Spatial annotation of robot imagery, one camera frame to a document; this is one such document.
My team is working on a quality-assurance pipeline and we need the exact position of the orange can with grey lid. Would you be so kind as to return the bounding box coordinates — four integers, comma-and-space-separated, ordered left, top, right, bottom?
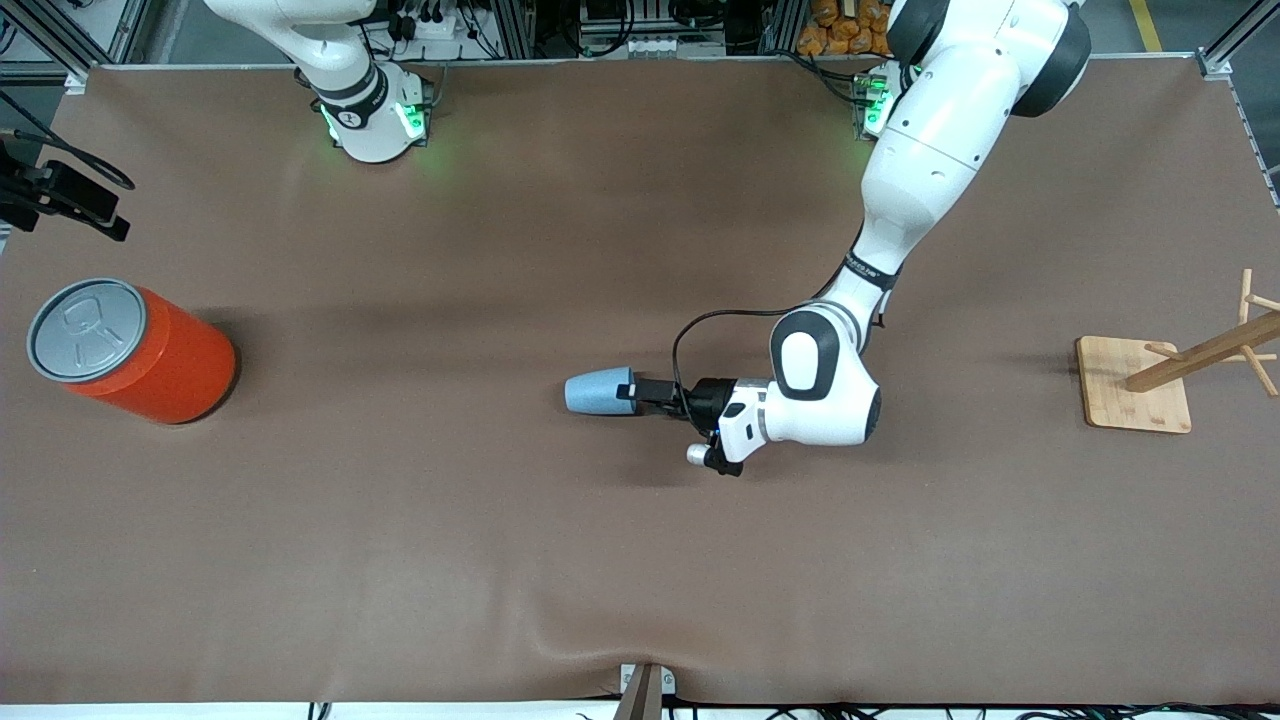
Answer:
27, 277, 239, 427

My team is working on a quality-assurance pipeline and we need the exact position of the wooden cup rack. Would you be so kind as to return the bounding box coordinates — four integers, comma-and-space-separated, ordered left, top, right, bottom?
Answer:
1076, 267, 1280, 435

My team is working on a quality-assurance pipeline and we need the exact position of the light blue plastic cup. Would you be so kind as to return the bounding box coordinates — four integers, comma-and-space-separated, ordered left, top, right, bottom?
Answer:
564, 366, 638, 418

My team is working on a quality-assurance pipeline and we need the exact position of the bag of orange snacks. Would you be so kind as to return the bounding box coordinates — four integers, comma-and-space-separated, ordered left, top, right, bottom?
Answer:
797, 0, 903, 58

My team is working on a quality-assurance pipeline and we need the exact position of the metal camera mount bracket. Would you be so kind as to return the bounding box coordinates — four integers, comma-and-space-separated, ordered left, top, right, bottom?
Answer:
618, 662, 678, 720

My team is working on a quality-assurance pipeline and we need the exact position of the white power strip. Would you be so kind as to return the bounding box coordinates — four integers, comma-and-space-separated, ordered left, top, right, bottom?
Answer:
394, 8, 484, 44

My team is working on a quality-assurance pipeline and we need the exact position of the brown table cloth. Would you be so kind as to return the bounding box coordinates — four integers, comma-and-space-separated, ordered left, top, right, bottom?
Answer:
0, 55, 1280, 707

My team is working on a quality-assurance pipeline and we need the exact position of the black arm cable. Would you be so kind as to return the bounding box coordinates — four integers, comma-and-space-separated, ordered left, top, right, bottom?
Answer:
671, 307, 803, 433
0, 90, 137, 193

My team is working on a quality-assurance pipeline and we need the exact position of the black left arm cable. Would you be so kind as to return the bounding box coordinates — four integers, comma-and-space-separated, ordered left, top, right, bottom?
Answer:
671, 307, 803, 433

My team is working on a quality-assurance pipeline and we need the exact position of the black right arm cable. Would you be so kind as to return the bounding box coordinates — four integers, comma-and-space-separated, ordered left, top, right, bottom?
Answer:
0, 90, 137, 193

